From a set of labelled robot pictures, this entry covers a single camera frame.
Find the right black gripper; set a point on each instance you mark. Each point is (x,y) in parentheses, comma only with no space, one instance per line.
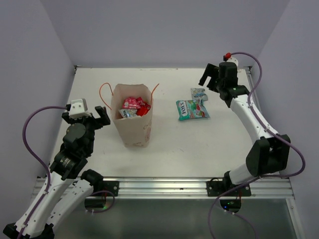
(211,70)

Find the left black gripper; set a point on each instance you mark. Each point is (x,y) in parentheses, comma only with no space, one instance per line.
(103,120)

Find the silver blue snack packet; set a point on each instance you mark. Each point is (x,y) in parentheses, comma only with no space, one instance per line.
(198,94)

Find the red pink snack packet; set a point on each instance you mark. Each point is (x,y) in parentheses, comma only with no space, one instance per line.
(130,103)

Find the printed bear paper bag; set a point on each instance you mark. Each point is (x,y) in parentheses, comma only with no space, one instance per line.
(135,131)

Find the pink small snack packet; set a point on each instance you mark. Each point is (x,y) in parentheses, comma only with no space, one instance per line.
(140,101)

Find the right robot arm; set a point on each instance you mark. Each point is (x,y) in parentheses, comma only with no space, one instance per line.
(270,150)

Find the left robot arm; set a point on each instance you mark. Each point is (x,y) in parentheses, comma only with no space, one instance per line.
(67,184)

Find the green Fox's mint bag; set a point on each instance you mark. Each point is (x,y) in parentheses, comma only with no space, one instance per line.
(191,109)

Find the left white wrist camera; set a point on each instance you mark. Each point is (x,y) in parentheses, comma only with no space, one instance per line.
(78,109)

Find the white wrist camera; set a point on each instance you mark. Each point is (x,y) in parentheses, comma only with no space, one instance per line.
(78,109)
(229,58)

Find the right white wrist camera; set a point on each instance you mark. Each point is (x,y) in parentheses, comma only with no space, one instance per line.
(229,58)

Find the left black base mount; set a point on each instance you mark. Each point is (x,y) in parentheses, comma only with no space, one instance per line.
(103,197)

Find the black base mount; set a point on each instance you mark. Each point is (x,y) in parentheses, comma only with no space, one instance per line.
(103,197)
(215,187)

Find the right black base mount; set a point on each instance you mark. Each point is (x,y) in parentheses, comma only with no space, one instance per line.
(215,187)

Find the aluminium front rail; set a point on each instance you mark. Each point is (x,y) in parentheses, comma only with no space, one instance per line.
(194,188)

